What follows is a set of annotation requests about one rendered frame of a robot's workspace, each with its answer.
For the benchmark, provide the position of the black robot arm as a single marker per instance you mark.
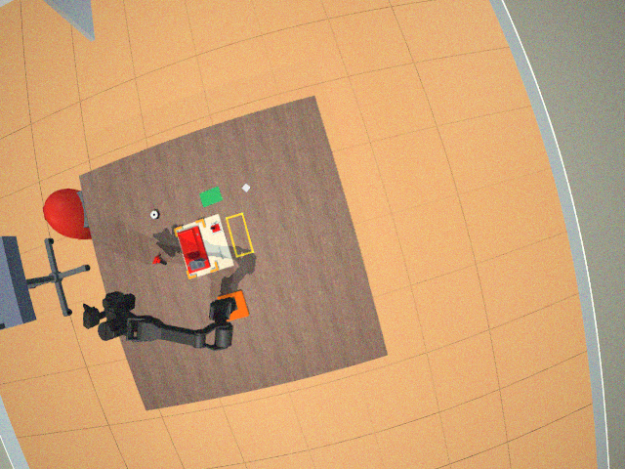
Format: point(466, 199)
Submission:
point(150, 328)

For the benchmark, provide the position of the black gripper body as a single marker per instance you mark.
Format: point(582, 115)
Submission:
point(92, 316)

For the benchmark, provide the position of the green flat square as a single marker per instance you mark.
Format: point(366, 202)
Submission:
point(211, 197)

